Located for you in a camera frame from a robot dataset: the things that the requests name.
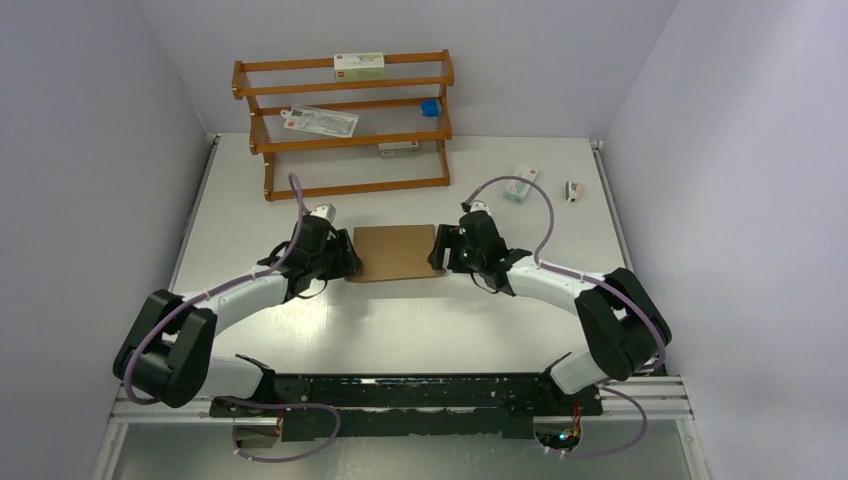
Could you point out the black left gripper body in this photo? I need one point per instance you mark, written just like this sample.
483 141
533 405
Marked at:
325 265

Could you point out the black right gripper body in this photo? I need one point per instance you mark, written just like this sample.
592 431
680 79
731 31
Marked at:
468 261

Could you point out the brown cardboard box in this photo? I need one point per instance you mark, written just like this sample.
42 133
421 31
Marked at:
393 253

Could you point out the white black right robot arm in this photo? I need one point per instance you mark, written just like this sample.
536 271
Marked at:
622 327

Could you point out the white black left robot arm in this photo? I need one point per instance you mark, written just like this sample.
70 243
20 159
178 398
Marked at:
168 356

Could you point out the small grey box lower shelf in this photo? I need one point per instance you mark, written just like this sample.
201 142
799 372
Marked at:
400 149

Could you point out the white green box top shelf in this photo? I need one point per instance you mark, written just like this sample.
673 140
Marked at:
353 67

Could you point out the white teal small carton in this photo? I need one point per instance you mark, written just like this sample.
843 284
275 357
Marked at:
516 191

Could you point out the small pink stapler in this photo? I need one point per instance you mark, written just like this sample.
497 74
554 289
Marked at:
573 191

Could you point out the orange wooden shelf rack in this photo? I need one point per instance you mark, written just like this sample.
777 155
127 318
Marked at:
389 111

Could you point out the blue white small roll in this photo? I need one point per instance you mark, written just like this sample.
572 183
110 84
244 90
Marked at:
431 108

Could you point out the clear plastic blister pack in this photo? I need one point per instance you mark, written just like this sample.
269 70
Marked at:
320 121

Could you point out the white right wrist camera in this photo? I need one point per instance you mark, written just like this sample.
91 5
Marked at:
476 206

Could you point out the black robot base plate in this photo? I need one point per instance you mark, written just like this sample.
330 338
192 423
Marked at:
313 406

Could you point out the aluminium table frame rail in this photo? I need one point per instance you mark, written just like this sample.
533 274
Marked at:
661 398

